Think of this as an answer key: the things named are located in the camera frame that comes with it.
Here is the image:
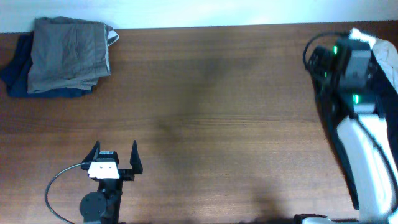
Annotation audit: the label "white crumpled garment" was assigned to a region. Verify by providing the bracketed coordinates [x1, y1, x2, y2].
[372, 39, 398, 91]

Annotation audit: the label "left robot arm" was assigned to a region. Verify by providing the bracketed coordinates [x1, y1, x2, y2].
[79, 141, 143, 224]

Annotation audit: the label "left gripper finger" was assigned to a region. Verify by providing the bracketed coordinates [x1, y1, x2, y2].
[83, 141, 100, 162]
[130, 140, 143, 175]

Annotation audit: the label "navy folded garment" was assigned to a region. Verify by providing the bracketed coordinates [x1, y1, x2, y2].
[1, 33, 93, 98]

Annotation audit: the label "black shorts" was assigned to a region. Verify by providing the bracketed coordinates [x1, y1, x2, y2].
[310, 52, 398, 210]

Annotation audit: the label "right black cable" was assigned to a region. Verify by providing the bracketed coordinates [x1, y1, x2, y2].
[302, 30, 351, 71]

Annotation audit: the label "grey folded trousers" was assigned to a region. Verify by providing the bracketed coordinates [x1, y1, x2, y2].
[27, 17, 119, 93]

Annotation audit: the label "black cable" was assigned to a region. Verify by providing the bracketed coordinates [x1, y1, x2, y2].
[44, 162, 91, 224]
[302, 30, 351, 71]

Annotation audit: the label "left black cable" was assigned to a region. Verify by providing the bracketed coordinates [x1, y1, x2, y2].
[44, 162, 91, 224]

